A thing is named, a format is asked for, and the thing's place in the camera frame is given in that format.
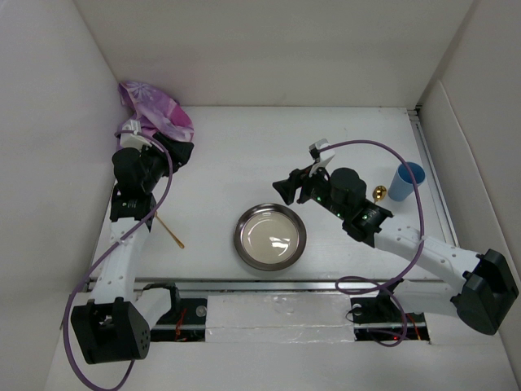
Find gold fork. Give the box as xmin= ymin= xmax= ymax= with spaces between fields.
xmin=155 ymin=212 xmax=185 ymax=249

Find blue plastic cup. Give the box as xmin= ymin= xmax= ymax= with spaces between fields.
xmin=387 ymin=161 xmax=426 ymax=202

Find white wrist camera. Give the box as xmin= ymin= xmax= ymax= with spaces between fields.
xmin=119 ymin=119 xmax=150 ymax=151
xmin=309 ymin=138 xmax=335 ymax=178

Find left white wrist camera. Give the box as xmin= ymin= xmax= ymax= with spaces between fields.
xmin=119 ymin=119 xmax=150 ymax=151

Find white foam block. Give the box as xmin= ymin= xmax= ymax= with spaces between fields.
xmin=205 ymin=292 xmax=355 ymax=344

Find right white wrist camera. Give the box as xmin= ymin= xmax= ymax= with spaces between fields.
xmin=309 ymin=138 xmax=335 ymax=178

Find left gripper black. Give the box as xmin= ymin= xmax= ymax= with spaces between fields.
xmin=137 ymin=133 xmax=191 ymax=193

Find purple Elsa cloth placemat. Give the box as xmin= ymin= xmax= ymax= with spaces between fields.
xmin=117 ymin=81 xmax=195 ymax=142

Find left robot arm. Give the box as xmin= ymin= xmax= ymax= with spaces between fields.
xmin=71 ymin=138 xmax=194 ymax=364

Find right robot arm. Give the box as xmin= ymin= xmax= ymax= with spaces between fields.
xmin=273 ymin=168 xmax=519 ymax=336

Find aluminium rail front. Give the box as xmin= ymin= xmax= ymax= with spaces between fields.
xmin=83 ymin=276 xmax=447 ymax=292

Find gold spoon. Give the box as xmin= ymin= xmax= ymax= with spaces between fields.
xmin=372 ymin=185 xmax=387 ymax=203

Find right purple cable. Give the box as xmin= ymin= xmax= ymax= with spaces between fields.
xmin=319 ymin=138 xmax=427 ymax=346

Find metal rimmed cream plate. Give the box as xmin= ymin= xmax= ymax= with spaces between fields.
xmin=233 ymin=203 xmax=307 ymax=272

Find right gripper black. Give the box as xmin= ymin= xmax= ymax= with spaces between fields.
xmin=272 ymin=160 xmax=348 ymax=221

